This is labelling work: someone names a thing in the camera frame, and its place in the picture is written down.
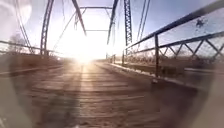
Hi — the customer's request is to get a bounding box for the rusty steel bridge truss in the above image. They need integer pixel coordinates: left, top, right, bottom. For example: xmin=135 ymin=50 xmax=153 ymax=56
xmin=13 ymin=0 xmax=152 ymax=65

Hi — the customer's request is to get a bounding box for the lattice metal bridge railing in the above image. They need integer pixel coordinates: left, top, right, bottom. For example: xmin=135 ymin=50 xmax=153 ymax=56
xmin=0 ymin=39 xmax=64 ymax=73
xmin=105 ymin=0 xmax=224 ymax=88

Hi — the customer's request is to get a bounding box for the bare tree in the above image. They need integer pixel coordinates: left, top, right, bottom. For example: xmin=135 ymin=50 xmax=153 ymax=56
xmin=7 ymin=32 xmax=30 ymax=54

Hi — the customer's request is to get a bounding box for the wooden plank bridge deck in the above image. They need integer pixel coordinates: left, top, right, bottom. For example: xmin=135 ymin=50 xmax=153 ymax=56
xmin=0 ymin=61 xmax=224 ymax=128

